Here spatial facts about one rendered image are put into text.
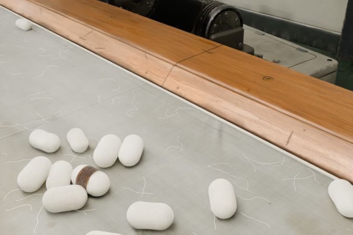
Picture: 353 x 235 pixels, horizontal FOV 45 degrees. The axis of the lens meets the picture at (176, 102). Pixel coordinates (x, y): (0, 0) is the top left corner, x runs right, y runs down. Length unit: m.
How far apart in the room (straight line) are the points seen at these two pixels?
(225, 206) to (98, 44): 0.38
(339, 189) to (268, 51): 0.99
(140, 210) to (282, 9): 2.45
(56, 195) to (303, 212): 0.20
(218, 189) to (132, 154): 0.09
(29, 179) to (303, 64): 0.99
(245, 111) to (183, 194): 0.13
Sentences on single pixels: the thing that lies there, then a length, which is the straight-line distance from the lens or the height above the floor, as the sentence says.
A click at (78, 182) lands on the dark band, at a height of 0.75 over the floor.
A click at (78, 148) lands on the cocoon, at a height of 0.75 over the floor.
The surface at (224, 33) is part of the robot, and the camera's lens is 1.13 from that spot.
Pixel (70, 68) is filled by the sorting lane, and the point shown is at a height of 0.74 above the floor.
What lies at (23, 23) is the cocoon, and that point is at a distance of 0.77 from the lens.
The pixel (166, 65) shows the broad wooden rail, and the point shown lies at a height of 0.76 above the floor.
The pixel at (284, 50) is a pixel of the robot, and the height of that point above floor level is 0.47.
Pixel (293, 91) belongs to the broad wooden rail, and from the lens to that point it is 0.48.
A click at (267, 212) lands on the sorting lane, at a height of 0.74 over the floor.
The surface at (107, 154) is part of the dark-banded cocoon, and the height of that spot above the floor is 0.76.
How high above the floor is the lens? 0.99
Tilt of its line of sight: 30 degrees down
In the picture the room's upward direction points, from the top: 2 degrees counter-clockwise
